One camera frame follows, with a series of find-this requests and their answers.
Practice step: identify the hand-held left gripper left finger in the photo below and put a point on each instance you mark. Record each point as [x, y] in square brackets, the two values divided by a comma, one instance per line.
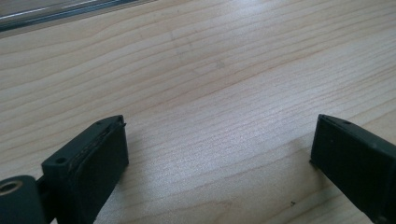
[90, 168]

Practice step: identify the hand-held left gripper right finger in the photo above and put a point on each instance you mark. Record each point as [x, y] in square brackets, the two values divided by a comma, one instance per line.
[355, 161]

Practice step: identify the transparent lid with knob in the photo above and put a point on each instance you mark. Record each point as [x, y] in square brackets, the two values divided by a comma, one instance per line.
[46, 9]

